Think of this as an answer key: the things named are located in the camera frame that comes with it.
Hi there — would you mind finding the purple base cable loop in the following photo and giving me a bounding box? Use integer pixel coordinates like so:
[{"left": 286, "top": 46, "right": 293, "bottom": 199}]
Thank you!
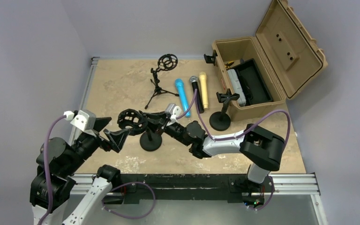
[{"left": 101, "top": 181, "right": 157, "bottom": 220}]

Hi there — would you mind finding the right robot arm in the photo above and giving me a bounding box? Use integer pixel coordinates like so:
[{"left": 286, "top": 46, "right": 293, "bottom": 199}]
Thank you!
[{"left": 141, "top": 111, "right": 289, "bottom": 191}]

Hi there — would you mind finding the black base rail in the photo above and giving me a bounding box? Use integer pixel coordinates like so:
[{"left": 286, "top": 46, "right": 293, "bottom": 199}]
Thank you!
[{"left": 103, "top": 174, "right": 267, "bottom": 205}]

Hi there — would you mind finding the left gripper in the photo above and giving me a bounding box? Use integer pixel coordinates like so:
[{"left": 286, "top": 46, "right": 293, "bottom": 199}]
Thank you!
[{"left": 63, "top": 116, "right": 130, "bottom": 174}]

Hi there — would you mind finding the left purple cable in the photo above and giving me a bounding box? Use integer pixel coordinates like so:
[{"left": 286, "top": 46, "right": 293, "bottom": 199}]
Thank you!
[{"left": 37, "top": 115, "right": 67, "bottom": 225}]

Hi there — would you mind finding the blue microphone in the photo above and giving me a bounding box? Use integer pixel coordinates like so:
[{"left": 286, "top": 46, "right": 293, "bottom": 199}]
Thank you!
[{"left": 175, "top": 78, "right": 189, "bottom": 112}]

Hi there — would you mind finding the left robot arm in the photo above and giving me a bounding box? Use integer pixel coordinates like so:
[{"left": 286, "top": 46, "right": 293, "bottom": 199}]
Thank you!
[{"left": 30, "top": 111, "right": 131, "bottom": 225}]

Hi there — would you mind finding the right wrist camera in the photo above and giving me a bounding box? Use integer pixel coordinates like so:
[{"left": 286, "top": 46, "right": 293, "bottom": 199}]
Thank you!
[{"left": 165, "top": 103, "right": 182, "bottom": 122}]

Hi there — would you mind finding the round base mic stand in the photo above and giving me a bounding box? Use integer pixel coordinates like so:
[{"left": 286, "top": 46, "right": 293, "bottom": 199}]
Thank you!
[{"left": 209, "top": 89, "right": 240, "bottom": 131}]

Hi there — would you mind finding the black tripod mic stand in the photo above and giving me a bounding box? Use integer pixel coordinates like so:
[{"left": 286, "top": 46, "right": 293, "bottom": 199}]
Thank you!
[{"left": 144, "top": 54, "right": 180, "bottom": 110}]

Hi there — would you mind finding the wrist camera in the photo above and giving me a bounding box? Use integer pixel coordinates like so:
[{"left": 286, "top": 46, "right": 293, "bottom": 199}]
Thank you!
[
  {"left": 165, "top": 103, "right": 182, "bottom": 122},
  {"left": 63, "top": 110, "right": 96, "bottom": 137}
]

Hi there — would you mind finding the black grey microphone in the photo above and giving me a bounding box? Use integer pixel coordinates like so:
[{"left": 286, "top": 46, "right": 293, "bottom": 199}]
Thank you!
[{"left": 188, "top": 75, "right": 205, "bottom": 114}]

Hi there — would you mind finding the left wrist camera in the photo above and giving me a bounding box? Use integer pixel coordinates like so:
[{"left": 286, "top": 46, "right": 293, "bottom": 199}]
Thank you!
[{"left": 63, "top": 110, "right": 96, "bottom": 137}]

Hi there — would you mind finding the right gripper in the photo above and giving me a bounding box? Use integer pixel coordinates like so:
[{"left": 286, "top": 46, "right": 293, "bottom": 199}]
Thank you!
[{"left": 142, "top": 112, "right": 191, "bottom": 147}]

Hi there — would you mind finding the cream microphone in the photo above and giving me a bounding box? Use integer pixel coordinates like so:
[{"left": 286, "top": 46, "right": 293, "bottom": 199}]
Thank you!
[{"left": 199, "top": 72, "right": 209, "bottom": 110}]

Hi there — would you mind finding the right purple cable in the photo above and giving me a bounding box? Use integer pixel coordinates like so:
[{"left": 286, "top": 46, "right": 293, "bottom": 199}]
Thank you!
[{"left": 176, "top": 89, "right": 292, "bottom": 212}]

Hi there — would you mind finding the grey device in case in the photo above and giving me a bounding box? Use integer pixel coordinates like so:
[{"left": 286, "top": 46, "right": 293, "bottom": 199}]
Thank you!
[{"left": 227, "top": 69, "right": 247, "bottom": 107}]

